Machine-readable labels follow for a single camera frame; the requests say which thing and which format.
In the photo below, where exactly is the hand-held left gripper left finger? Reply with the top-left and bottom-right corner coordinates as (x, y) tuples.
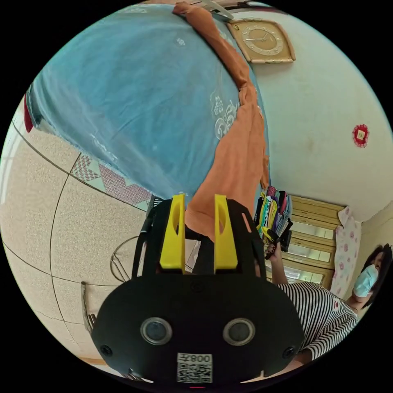
(159, 193), (186, 274)

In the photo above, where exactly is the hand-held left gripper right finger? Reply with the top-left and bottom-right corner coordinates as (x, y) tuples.
(213, 194), (239, 274)

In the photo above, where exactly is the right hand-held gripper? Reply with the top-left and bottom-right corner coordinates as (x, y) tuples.
(264, 218), (293, 253)

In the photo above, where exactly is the brown long-sleeve shirt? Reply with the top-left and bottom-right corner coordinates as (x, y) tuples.
(172, 1), (271, 243)

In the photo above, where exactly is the person's right forearm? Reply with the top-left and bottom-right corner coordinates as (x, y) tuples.
(268, 255), (291, 285)

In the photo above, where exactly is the person's right hand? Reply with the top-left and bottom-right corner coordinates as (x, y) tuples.
(264, 241), (285, 263)

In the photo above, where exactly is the pile of clothes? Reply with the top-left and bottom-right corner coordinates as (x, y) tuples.
(254, 185), (294, 239)

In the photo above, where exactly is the wooden cupboard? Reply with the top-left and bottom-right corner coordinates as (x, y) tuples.
(276, 194), (348, 291)

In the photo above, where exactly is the white floral curtain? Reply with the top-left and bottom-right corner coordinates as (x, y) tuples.
(330, 206), (363, 300)

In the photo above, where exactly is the person's body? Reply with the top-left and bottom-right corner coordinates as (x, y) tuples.
(276, 244), (393, 366)

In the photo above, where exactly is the bed with blue sheet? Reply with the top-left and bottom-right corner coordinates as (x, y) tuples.
(24, 3), (273, 213)

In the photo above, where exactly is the red round wall ornament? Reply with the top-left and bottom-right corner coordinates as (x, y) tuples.
(352, 123), (370, 149)

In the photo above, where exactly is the square beige wall clock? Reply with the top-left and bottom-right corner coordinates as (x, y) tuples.
(226, 19), (297, 64)

